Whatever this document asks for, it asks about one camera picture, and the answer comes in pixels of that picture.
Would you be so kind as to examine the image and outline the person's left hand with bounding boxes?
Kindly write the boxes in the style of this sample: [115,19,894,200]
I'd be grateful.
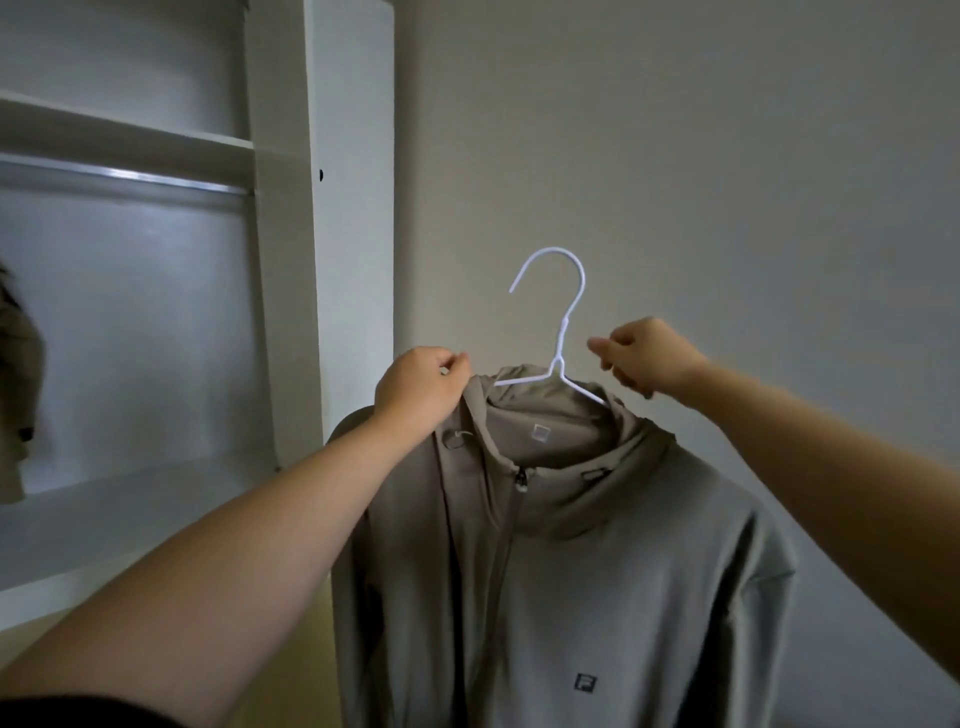
[373,346,474,446]

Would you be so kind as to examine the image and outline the person's right hand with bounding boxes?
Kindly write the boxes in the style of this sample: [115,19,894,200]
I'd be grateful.
[586,315,711,404]

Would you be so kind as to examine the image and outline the white wire hanger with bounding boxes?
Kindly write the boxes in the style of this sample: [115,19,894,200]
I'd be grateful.
[492,246,611,407]

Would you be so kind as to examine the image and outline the white wardrobe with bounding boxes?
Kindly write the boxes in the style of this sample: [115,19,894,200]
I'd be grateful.
[0,0,398,632]

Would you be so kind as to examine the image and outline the khaki zip jacket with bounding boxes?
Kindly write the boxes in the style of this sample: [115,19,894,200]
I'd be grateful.
[330,364,801,728]

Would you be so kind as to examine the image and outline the tan and black jacket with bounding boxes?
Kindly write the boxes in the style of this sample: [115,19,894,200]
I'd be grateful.
[0,267,47,506]

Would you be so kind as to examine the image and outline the person's left forearm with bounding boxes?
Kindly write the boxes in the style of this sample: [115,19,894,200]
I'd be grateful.
[0,420,432,728]

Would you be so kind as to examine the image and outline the person's right forearm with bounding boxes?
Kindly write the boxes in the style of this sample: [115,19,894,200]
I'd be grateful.
[675,360,960,684]

